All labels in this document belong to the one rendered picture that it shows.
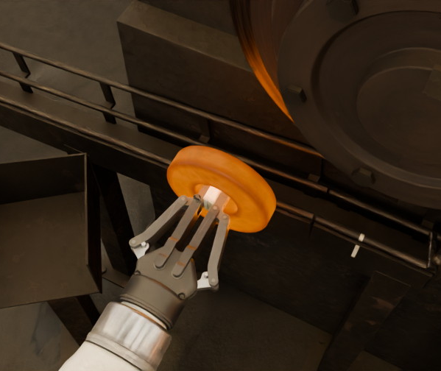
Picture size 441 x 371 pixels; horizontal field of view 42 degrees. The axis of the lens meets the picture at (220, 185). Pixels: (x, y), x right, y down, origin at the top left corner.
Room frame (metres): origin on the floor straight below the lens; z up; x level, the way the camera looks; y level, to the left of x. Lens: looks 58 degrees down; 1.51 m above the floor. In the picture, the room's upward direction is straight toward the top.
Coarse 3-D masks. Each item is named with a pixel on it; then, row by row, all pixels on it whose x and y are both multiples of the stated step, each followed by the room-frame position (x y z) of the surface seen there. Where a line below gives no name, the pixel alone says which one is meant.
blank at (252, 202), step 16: (176, 160) 0.43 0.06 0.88; (192, 160) 0.41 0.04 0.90; (208, 160) 0.41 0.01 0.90; (224, 160) 0.41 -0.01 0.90; (240, 160) 0.41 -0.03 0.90; (176, 176) 0.42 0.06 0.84; (192, 176) 0.41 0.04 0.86; (208, 176) 0.40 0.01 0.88; (224, 176) 0.39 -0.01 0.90; (240, 176) 0.39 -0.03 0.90; (256, 176) 0.39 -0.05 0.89; (176, 192) 0.43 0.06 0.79; (192, 192) 0.41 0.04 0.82; (224, 192) 0.39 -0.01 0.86; (240, 192) 0.38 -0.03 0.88; (256, 192) 0.38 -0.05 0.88; (272, 192) 0.39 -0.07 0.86; (224, 208) 0.40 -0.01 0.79; (240, 208) 0.38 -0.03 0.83; (256, 208) 0.37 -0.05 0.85; (272, 208) 0.38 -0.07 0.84; (240, 224) 0.38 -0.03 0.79; (256, 224) 0.37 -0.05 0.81
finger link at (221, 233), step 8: (224, 216) 0.35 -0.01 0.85; (224, 224) 0.34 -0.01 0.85; (216, 232) 0.33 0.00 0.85; (224, 232) 0.33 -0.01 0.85; (216, 240) 0.32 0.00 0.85; (224, 240) 0.32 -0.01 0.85; (216, 248) 0.31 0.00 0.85; (216, 256) 0.30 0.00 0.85; (208, 264) 0.29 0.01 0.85; (216, 264) 0.29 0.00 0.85; (208, 272) 0.28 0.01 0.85; (216, 272) 0.28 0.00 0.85; (208, 280) 0.27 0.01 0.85; (216, 280) 0.27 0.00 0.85
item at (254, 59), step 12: (228, 0) 0.50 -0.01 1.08; (240, 0) 0.49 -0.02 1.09; (240, 12) 0.49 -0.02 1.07; (240, 24) 0.49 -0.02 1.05; (240, 36) 0.49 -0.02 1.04; (252, 36) 0.48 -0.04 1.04; (252, 48) 0.48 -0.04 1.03; (252, 60) 0.48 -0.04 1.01; (264, 72) 0.47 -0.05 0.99; (264, 84) 0.47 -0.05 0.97; (276, 96) 0.47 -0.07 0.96
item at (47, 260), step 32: (32, 160) 0.53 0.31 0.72; (64, 160) 0.54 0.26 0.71; (0, 192) 0.52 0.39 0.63; (32, 192) 0.53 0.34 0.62; (64, 192) 0.54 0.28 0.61; (96, 192) 0.53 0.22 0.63; (0, 224) 0.48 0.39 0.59; (32, 224) 0.48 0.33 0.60; (64, 224) 0.47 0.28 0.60; (96, 224) 0.46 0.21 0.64; (0, 256) 0.42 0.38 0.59; (32, 256) 0.41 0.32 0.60; (64, 256) 0.41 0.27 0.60; (96, 256) 0.39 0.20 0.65; (0, 288) 0.36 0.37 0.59; (32, 288) 0.36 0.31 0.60; (64, 288) 0.35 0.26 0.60; (96, 288) 0.35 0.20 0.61; (64, 320) 0.40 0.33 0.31; (96, 320) 0.43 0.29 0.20; (64, 352) 0.41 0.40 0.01
